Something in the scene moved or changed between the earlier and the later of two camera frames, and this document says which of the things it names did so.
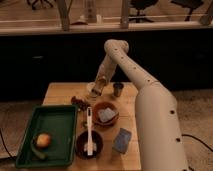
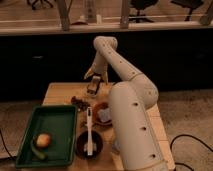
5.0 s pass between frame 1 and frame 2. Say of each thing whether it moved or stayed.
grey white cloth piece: stayed
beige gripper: moved
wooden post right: stayed
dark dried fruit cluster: stayed
